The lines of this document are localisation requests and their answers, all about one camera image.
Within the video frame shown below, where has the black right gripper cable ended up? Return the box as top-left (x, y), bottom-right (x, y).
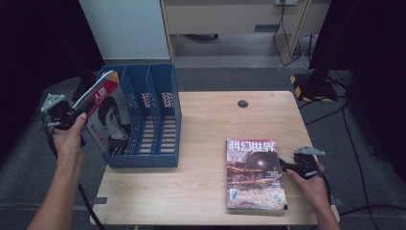
top-left (318, 171), bottom-right (333, 205)

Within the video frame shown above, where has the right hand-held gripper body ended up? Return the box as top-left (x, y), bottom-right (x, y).
top-left (293, 145), bottom-right (326, 180)

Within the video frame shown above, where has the person's right hand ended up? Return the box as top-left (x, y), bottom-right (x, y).
top-left (285, 161), bottom-right (331, 205)

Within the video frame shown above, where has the portrait cover magazine red masthead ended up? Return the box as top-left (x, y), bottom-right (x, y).
top-left (72, 70), bottom-right (132, 156)

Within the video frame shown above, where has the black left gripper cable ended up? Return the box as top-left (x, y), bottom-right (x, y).
top-left (40, 111), bottom-right (106, 230)

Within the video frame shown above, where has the long black floor cable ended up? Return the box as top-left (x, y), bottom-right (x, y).
top-left (341, 102), bottom-right (374, 230)

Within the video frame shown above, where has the black stand with striped base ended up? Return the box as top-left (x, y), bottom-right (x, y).
top-left (70, 57), bottom-right (103, 103)
top-left (289, 0), bottom-right (365, 104)

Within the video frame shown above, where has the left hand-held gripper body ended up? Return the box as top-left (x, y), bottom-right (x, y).
top-left (40, 93), bottom-right (80, 131)

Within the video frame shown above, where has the black desk cable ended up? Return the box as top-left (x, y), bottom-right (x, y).
top-left (272, 4), bottom-right (303, 67)

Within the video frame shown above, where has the blue plastic file rack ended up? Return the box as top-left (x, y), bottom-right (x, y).
top-left (95, 62), bottom-right (183, 169)

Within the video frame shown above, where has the black curtain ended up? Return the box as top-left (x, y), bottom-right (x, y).
top-left (0, 0), bottom-right (104, 161)
top-left (307, 0), bottom-right (406, 175)

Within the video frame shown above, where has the red-brown cover magazine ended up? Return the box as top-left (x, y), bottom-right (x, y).
top-left (225, 137), bottom-right (288, 216)

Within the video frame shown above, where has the short black floor cable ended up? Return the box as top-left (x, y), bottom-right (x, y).
top-left (303, 101), bottom-right (349, 127)

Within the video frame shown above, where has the person's left hand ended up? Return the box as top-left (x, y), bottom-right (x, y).
top-left (51, 113), bottom-right (88, 164)

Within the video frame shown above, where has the white desk cable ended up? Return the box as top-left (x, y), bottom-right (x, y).
top-left (296, 34), bottom-right (317, 71)

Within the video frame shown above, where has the white cabinet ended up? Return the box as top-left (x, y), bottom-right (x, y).
top-left (78, 0), bottom-right (171, 61)

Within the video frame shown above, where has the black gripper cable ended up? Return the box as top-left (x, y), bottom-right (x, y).
top-left (318, 171), bottom-right (333, 205)
top-left (40, 111), bottom-right (106, 230)

